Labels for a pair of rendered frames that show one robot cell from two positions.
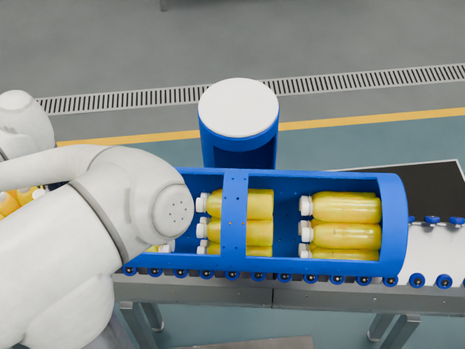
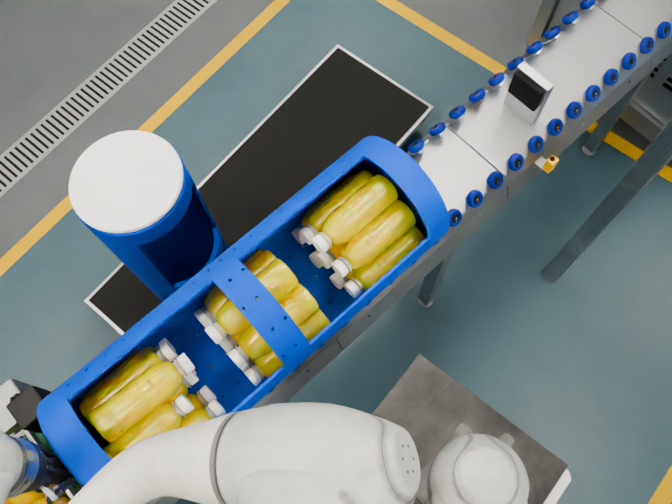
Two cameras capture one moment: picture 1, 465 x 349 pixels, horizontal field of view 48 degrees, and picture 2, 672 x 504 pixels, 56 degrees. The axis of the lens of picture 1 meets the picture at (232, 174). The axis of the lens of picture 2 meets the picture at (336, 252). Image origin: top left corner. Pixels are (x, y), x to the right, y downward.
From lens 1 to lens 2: 38 cm
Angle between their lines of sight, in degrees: 25
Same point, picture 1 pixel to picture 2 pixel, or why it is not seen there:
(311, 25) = not seen: outside the picture
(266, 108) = (160, 157)
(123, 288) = not seen: hidden behind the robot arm
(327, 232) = (361, 249)
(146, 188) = (365, 475)
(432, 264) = (448, 189)
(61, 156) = (124, 487)
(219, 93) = (88, 181)
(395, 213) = (414, 181)
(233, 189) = (243, 291)
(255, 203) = (273, 283)
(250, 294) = (319, 361)
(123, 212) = not seen: outside the picture
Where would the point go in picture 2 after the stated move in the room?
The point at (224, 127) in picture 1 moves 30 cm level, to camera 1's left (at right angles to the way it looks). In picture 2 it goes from (135, 217) to (34, 309)
